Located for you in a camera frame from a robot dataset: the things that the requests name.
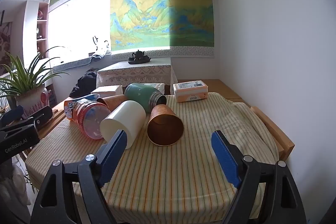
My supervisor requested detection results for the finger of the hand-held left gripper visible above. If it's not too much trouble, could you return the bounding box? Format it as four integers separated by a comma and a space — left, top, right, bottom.
26, 105, 54, 132
0, 106, 25, 125

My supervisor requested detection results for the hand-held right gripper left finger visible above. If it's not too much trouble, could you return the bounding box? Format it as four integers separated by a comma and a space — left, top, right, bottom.
30, 130, 128, 224

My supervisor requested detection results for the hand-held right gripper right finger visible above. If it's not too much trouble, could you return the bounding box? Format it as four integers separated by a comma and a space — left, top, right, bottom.
211, 130, 307, 224

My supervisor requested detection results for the clear plastic cup orange label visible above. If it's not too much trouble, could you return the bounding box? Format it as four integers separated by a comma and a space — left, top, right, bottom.
64, 97, 112, 140

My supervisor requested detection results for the white cup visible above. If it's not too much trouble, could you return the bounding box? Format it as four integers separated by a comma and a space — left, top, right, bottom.
100, 100, 146, 150

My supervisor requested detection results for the brown paper cup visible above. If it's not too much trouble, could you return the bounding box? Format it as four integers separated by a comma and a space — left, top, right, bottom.
96, 94, 129, 111

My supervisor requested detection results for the orange paper cup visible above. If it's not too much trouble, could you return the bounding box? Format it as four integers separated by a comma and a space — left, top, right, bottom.
146, 104, 184, 146

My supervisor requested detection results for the green thermos cup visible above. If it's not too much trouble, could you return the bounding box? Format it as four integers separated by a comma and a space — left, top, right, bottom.
124, 83, 167, 113

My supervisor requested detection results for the white patterned flower pot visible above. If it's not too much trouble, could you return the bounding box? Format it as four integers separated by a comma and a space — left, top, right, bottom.
14, 86, 49, 118

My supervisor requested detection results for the green spider plant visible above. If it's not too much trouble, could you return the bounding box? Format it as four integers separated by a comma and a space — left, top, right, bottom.
0, 46, 70, 98

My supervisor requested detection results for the white plastic bag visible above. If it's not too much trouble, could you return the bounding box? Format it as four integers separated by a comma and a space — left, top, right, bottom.
0, 161, 30, 207

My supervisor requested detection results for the black bag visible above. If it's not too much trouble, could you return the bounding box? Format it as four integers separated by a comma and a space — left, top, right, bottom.
69, 72, 98, 98

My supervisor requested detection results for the wooden table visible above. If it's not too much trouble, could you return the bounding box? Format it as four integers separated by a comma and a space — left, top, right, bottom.
20, 79, 295, 161

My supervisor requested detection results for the striped yellow cloth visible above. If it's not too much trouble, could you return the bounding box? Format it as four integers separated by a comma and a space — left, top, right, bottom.
25, 92, 279, 215

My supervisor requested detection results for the flat white box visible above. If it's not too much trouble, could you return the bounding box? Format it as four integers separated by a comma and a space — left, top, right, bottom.
91, 85, 124, 98

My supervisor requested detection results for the orange white tissue packet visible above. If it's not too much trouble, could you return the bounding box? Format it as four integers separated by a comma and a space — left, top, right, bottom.
173, 80, 209, 103

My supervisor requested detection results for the small white box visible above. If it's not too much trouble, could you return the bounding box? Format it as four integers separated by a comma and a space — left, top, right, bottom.
151, 83, 165, 95

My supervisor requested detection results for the lace covered side table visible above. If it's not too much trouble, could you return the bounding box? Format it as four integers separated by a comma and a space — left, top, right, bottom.
96, 60, 177, 95

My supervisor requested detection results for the kettle on windowsill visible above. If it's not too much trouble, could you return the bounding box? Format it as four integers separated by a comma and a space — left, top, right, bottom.
89, 35, 111, 62

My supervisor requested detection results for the dark teapot set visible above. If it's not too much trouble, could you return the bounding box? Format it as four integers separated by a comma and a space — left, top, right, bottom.
128, 50, 151, 65

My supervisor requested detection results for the landscape print curtain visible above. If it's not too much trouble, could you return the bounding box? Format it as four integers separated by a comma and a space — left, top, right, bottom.
109, 0, 215, 60

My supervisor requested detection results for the brown floral wall hanging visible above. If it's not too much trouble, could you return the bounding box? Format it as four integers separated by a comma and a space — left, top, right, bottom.
0, 21, 13, 75

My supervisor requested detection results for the pink wall shelf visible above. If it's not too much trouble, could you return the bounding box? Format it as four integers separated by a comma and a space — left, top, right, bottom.
35, 2, 50, 60

